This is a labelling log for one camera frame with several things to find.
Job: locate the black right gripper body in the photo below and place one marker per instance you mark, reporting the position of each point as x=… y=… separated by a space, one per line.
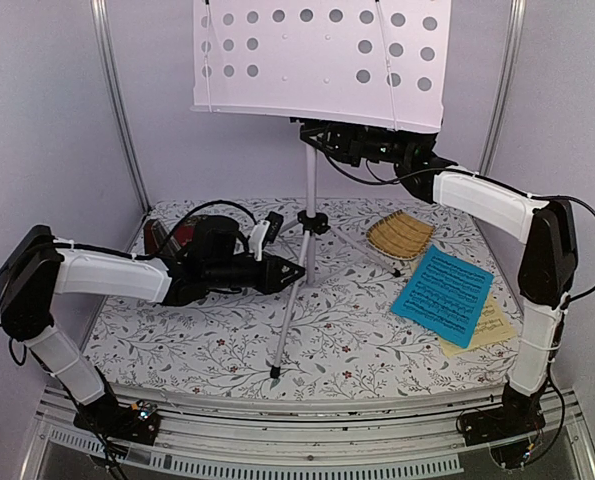
x=355 y=149

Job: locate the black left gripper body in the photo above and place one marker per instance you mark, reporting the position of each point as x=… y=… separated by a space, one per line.
x=222 y=275

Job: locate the dark red wooden metronome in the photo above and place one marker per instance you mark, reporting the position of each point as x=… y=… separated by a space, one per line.
x=154 y=237

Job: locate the white tripod music stand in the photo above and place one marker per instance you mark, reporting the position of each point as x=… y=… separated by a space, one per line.
x=314 y=223

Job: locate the blue sheet music page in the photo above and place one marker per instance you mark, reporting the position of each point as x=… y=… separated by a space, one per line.
x=445 y=295

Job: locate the yellow paper sheet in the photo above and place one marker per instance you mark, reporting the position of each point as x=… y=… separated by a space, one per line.
x=492 y=327

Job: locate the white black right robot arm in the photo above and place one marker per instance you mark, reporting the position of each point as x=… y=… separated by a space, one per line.
x=544 y=225

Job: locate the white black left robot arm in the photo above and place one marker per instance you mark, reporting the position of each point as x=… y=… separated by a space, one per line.
x=197 y=256

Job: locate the red floral round box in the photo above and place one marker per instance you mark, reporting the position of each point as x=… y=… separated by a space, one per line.
x=184 y=234

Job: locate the woven bamboo tray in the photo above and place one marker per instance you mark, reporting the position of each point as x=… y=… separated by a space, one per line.
x=400 y=236

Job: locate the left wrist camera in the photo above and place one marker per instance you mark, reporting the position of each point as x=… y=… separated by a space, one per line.
x=264 y=232

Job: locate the front aluminium rail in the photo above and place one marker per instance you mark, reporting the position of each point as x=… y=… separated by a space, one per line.
x=210 y=437

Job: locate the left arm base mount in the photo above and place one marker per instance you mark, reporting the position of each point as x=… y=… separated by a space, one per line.
x=138 y=422

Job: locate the right aluminium frame post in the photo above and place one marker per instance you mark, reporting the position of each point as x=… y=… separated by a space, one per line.
x=508 y=67

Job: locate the aluminium frame post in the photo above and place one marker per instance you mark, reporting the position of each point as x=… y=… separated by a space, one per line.
x=103 y=35
x=508 y=67

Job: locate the left aluminium frame post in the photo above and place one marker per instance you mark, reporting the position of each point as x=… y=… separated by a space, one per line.
x=103 y=35

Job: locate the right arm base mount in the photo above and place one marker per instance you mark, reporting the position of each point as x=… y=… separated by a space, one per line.
x=479 y=426

